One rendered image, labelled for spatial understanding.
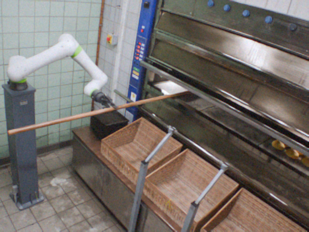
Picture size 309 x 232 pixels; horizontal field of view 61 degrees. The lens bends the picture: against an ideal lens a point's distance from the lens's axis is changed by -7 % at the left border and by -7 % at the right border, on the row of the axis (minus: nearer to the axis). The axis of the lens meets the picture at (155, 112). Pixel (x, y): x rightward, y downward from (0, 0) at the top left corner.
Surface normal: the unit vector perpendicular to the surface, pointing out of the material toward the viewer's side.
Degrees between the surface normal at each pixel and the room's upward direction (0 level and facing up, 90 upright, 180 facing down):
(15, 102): 90
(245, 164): 70
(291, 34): 90
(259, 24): 90
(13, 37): 90
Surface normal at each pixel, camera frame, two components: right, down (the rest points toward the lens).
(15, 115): 0.72, 0.43
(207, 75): -0.62, -0.12
